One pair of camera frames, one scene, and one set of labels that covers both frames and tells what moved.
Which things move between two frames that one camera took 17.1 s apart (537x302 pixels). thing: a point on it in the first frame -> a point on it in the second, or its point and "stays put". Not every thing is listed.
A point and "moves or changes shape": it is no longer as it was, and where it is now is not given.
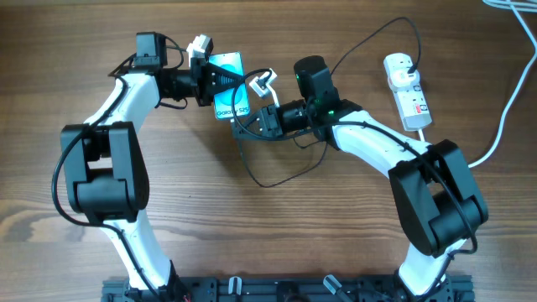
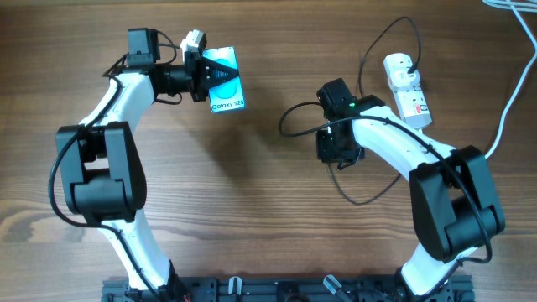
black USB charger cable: [282, 183] -> [362, 96]
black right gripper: [270, 123] -> [327, 155]
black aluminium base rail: [232, 288] stays put
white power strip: [409, 96] stays put
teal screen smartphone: [234, 101] moves or changes shape
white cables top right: [521, 5] stays put
